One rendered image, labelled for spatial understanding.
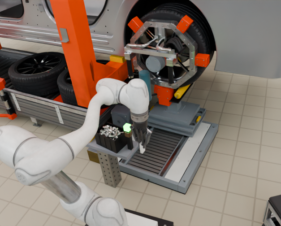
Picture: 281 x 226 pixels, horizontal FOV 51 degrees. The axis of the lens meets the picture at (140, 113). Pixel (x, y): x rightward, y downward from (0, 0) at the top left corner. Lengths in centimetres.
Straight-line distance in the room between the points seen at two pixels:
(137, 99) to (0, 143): 60
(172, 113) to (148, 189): 75
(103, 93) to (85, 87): 93
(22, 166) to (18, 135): 14
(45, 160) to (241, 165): 187
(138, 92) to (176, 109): 143
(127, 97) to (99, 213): 56
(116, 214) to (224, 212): 102
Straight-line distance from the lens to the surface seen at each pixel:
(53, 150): 105
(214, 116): 309
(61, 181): 138
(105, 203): 150
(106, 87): 141
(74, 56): 224
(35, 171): 102
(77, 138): 111
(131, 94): 135
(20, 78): 327
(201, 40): 225
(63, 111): 284
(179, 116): 271
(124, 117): 250
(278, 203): 197
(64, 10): 212
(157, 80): 247
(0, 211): 265
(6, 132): 116
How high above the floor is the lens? 184
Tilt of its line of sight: 35 degrees down
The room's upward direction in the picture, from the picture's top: 7 degrees counter-clockwise
